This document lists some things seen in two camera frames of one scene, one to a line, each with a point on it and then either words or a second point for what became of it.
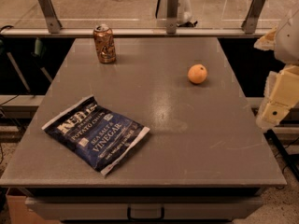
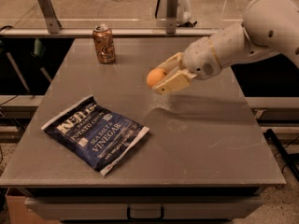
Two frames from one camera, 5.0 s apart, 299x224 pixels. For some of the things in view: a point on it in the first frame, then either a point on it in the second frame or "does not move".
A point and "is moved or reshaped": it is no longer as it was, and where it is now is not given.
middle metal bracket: x=173 y=10 does not move
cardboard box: x=21 y=214 does not move
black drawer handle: x=130 y=218 does not move
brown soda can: x=104 y=39 does not move
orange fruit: x=197 y=74 is moved or reshaped
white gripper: x=288 y=42 -> x=199 y=59
